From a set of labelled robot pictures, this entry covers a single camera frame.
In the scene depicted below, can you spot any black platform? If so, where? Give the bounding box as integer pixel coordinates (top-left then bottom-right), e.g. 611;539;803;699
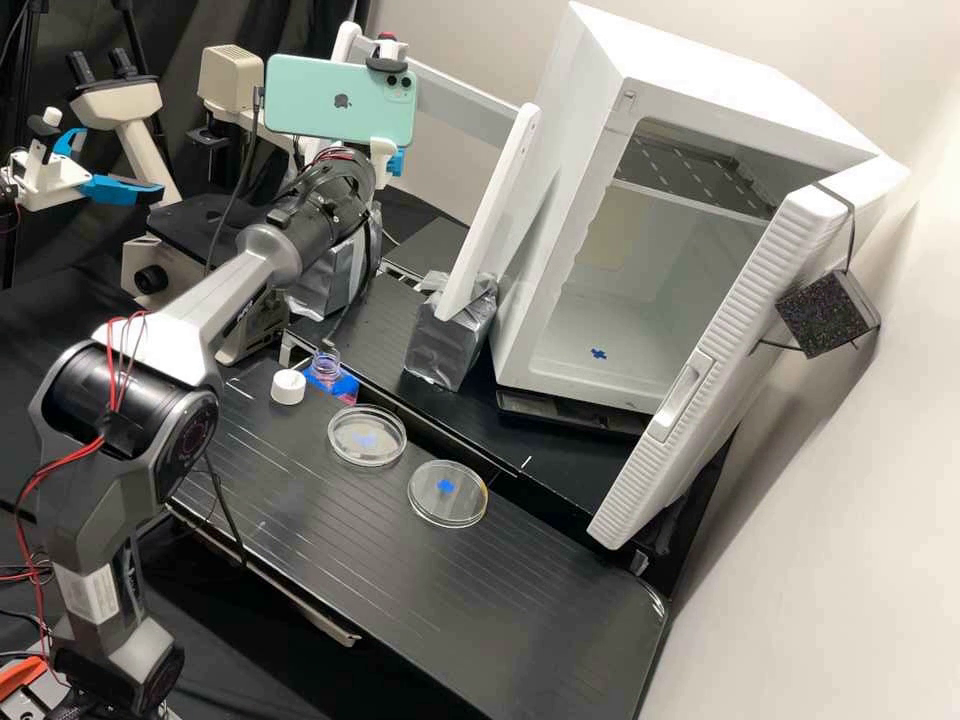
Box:
377;215;483;291
166;350;673;720
281;275;738;543

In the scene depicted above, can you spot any white cap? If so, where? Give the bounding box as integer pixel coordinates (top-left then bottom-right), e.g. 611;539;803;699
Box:
270;368;308;407

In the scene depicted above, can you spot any black cable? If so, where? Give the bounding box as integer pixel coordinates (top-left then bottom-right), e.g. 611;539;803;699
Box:
205;82;268;283

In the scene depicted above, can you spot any incubator door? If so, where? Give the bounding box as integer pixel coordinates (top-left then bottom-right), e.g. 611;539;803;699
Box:
586;173;883;553

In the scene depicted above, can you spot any small bottle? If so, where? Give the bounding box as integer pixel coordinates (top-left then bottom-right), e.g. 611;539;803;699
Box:
310;350;355;391

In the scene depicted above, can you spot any blue bottle holder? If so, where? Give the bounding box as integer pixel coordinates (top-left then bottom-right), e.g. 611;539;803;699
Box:
299;359;364;400

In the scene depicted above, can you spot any right wrist camera phone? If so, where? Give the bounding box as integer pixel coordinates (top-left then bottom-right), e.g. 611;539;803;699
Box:
262;52;420;179

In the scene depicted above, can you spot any petri dish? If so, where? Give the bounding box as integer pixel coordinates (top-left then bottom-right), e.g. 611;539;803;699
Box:
326;404;409;471

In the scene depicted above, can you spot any petri dish lid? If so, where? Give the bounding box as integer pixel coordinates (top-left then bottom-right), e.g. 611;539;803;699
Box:
406;458;491;531

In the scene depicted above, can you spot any cream microscope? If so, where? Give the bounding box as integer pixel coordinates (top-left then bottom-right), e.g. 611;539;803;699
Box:
65;43;331;369

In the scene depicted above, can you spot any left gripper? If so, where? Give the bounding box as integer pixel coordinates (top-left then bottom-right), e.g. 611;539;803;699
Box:
5;127;166;212

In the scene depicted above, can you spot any white incubator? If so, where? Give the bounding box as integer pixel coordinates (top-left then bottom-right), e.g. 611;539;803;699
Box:
487;0;913;421

